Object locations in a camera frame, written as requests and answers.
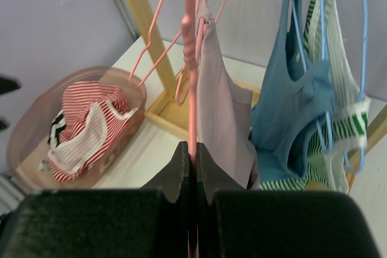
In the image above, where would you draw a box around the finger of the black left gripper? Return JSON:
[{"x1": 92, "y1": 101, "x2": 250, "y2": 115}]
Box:
[
  {"x1": 0, "y1": 74, "x2": 22, "y2": 95},
  {"x1": 0, "y1": 117, "x2": 10, "y2": 132}
]

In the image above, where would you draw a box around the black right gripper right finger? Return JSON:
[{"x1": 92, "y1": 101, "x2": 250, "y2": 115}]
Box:
[{"x1": 196, "y1": 143, "x2": 380, "y2": 257}]

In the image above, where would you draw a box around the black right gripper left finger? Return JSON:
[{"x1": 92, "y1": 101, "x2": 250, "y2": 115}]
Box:
[{"x1": 1, "y1": 141, "x2": 189, "y2": 257}]

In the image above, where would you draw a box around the black white striped tank top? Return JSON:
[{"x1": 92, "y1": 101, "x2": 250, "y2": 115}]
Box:
[{"x1": 47, "y1": 110, "x2": 67, "y2": 148}]

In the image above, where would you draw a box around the red white striped tank top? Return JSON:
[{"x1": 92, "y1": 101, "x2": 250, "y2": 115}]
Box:
[{"x1": 46, "y1": 81, "x2": 138, "y2": 182}]

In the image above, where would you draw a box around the dusty pink tank top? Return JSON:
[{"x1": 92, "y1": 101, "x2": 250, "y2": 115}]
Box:
[{"x1": 197, "y1": 2, "x2": 259, "y2": 189}]

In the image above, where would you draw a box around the blue tank top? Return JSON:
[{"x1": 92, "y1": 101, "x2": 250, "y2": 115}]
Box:
[{"x1": 249, "y1": 0, "x2": 338, "y2": 185}]

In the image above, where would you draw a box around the green white striped tank top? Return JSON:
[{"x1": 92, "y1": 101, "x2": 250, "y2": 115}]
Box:
[{"x1": 259, "y1": 0, "x2": 371, "y2": 193}]

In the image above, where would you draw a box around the pink plastic basket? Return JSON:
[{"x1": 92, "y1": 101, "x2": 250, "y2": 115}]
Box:
[{"x1": 7, "y1": 66, "x2": 147, "y2": 192}]

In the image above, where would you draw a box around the wooden clothes rack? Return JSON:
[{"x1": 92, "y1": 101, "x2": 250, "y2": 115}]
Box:
[{"x1": 113, "y1": 0, "x2": 387, "y2": 194}]

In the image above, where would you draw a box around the light blue wire hanger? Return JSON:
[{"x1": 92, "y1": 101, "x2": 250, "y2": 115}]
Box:
[{"x1": 286, "y1": 0, "x2": 334, "y2": 157}]

